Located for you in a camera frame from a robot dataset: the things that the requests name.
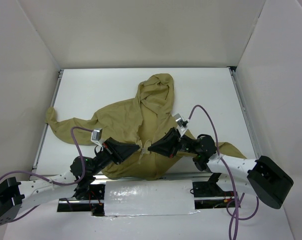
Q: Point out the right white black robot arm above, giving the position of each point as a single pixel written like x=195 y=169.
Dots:
x=260 y=177

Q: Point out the tan hooded zip jacket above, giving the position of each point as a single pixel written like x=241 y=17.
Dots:
x=141 y=120

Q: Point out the white foil covered panel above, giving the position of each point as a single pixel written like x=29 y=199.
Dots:
x=148 y=198

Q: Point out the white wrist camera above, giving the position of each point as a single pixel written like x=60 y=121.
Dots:
x=182 y=124
x=96 y=136

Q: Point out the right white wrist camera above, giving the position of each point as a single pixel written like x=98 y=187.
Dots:
x=182 y=124

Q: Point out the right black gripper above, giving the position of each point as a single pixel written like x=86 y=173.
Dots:
x=175 y=142

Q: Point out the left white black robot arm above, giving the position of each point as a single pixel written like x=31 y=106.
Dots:
x=18 y=196

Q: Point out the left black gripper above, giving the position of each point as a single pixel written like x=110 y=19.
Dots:
x=111 y=152

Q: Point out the right aluminium side rail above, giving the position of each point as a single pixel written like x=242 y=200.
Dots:
x=244 y=109

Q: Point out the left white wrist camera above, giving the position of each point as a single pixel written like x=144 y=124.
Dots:
x=96 y=136

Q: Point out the front aluminium rail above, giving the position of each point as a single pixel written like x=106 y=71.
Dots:
x=194 y=176

